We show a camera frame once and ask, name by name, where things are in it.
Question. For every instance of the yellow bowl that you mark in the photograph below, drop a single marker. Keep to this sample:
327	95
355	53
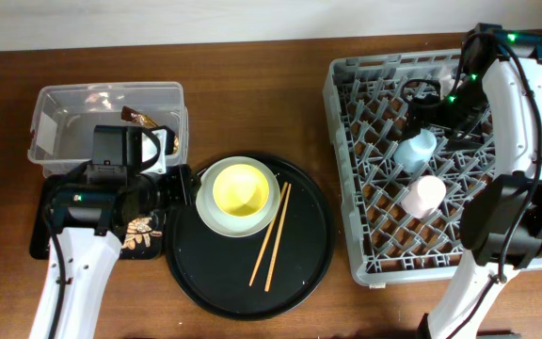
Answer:
240	190

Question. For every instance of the grey dishwasher rack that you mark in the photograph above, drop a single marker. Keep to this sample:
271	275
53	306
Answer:
366	116

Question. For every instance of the wooden chopstick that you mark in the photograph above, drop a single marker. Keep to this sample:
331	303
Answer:
269	230
271	270

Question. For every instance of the blue plastic cup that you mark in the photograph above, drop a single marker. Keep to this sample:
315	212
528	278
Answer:
413	153

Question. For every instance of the pink plastic cup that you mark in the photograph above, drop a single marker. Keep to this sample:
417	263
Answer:
424	196

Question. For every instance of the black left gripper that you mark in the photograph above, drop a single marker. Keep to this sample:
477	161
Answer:
183	187

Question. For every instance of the gold foil snack wrapper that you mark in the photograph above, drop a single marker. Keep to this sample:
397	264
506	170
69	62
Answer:
131	115

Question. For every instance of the grey round plate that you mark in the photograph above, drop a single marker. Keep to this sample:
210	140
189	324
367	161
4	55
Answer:
227	225

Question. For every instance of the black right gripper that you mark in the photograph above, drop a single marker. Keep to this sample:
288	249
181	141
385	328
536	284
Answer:
431	105

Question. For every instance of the round black tray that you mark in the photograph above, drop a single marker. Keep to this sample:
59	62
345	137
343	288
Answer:
262	275

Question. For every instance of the clear plastic waste bin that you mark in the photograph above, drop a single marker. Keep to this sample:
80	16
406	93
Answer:
65	117

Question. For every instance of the peanut shells and rice scraps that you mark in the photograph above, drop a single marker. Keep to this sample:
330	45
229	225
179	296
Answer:
140	232

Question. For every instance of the black rectangular tray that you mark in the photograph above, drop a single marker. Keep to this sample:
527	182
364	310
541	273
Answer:
39	242

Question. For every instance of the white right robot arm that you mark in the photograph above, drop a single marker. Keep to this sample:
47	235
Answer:
499	71

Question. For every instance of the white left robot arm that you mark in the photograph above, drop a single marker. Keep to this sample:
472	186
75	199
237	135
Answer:
87	214

